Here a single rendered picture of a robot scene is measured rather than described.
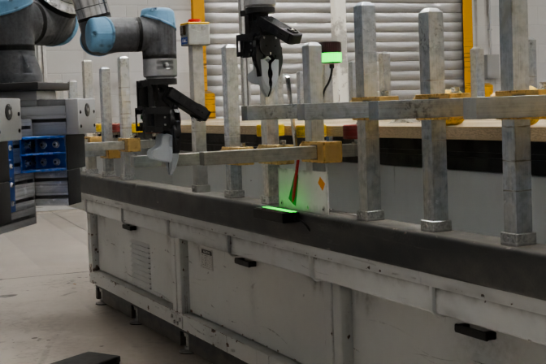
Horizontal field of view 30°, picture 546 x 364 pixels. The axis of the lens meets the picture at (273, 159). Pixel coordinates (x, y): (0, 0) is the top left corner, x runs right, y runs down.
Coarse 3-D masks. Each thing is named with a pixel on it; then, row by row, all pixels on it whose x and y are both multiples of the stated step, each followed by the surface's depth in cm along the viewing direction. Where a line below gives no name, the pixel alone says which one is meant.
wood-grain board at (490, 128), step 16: (208, 128) 345; (240, 128) 320; (256, 128) 310; (288, 128) 290; (336, 128) 265; (384, 128) 244; (400, 128) 237; (416, 128) 231; (448, 128) 220; (464, 128) 215; (480, 128) 210; (496, 128) 205; (544, 128) 192
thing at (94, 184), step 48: (96, 192) 407; (144, 192) 353; (192, 192) 316; (240, 192) 290; (288, 240) 254; (336, 240) 230; (384, 240) 212; (432, 240) 196; (480, 240) 185; (528, 240) 177; (528, 288) 171
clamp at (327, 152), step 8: (304, 144) 245; (312, 144) 242; (320, 144) 238; (328, 144) 237; (336, 144) 238; (320, 152) 238; (328, 152) 237; (336, 152) 238; (304, 160) 246; (312, 160) 242; (320, 160) 238; (328, 160) 237; (336, 160) 238
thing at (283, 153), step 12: (348, 144) 244; (204, 156) 228; (216, 156) 229; (228, 156) 230; (240, 156) 231; (252, 156) 233; (264, 156) 234; (276, 156) 235; (288, 156) 237; (300, 156) 238; (312, 156) 239; (348, 156) 244
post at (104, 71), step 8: (104, 72) 400; (104, 80) 400; (104, 88) 401; (104, 96) 401; (104, 104) 401; (104, 112) 401; (104, 120) 401; (104, 128) 401; (104, 136) 401; (112, 136) 403; (104, 160) 403; (112, 160) 403; (104, 168) 403; (112, 168) 403
